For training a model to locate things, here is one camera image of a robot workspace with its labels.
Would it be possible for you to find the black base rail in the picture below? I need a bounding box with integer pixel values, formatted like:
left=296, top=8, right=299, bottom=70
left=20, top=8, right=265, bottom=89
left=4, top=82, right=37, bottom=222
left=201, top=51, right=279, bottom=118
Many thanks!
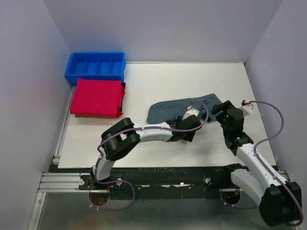
left=79, top=164, right=242, bottom=200

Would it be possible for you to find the grey blue t shirt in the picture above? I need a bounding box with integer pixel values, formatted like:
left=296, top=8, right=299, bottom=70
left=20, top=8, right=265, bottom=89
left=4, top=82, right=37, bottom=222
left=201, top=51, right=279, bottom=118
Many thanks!
left=146, top=93, right=222, bottom=124

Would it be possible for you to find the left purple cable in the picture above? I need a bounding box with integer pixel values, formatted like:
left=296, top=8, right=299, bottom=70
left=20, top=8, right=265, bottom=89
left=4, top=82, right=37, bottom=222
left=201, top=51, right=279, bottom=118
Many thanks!
left=89, top=101, right=209, bottom=211

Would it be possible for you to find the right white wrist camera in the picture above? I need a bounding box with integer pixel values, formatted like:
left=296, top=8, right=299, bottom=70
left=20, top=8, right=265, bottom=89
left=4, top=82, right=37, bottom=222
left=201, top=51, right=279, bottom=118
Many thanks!
left=239, top=100, right=254, bottom=117

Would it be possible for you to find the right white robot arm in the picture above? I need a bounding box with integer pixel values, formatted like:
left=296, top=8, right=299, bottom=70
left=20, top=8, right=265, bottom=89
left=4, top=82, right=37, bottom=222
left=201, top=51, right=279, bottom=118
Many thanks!
left=212, top=101, right=304, bottom=227

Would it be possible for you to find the blue plastic divided bin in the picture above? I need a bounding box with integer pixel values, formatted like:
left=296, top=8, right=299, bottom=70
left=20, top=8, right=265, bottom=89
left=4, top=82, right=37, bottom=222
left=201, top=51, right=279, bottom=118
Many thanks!
left=65, top=52, right=126, bottom=85

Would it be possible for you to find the aluminium extrusion frame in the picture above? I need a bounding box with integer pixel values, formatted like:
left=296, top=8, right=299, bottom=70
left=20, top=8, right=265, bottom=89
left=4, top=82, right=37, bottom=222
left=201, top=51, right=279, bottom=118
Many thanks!
left=26, top=86, right=82, bottom=230

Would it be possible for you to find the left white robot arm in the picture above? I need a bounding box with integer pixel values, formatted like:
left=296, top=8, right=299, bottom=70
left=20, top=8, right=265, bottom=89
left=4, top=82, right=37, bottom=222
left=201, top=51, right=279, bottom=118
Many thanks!
left=90, top=115, right=204, bottom=189

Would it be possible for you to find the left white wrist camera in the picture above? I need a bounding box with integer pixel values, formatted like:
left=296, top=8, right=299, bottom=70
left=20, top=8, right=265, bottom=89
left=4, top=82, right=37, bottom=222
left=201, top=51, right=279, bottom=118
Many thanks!
left=182, top=105, right=200, bottom=120

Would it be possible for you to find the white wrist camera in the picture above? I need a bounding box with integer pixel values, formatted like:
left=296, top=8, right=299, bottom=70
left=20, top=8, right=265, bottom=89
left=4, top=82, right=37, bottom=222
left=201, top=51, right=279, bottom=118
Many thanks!
left=239, top=100, right=254, bottom=117
left=182, top=105, right=200, bottom=120

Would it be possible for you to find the folded magenta t shirt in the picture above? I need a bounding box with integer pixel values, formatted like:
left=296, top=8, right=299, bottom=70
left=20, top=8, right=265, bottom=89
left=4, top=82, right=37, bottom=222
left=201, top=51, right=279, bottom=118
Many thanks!
left=70, top=78, right=122, bottom=118

